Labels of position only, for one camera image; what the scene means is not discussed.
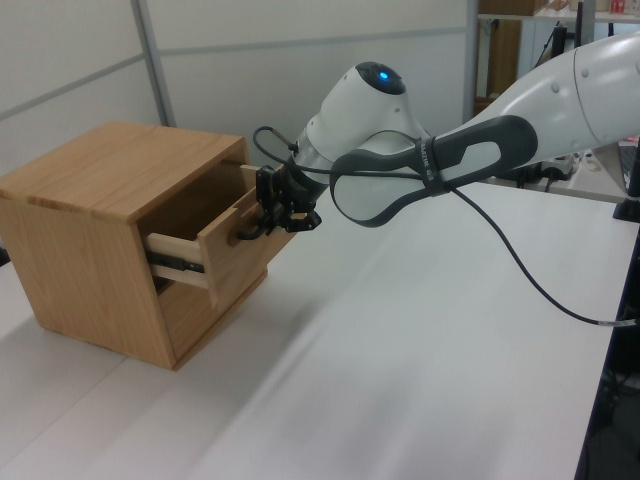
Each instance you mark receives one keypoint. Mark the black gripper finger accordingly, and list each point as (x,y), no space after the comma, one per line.
(287,223)
(267,195)

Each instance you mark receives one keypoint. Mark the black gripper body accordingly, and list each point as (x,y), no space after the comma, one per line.
(297,195)

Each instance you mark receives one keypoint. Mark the wooden drawer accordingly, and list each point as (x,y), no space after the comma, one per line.
(235,265)

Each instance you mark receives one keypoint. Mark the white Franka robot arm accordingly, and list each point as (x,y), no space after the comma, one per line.
(370,110)

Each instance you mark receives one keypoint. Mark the wooden cabinet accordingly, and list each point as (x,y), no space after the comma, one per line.
(75,250)

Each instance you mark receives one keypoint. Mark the white power strip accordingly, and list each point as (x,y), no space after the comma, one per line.
(575,167)

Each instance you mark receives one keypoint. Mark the cardboard box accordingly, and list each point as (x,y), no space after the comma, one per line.
(510,6)

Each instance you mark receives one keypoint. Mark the black tripod stand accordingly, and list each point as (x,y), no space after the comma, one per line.
(556,42)

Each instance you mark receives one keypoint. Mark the red and white box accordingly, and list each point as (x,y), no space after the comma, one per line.
(619,5)

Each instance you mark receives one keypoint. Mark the black metal drawer slide rail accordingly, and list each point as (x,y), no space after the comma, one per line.
(175,262)

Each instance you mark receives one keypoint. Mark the grey partition post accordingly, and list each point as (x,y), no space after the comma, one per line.
(155,60)
(472,50)

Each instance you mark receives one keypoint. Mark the black clamp post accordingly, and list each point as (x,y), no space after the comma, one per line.
(630,205)

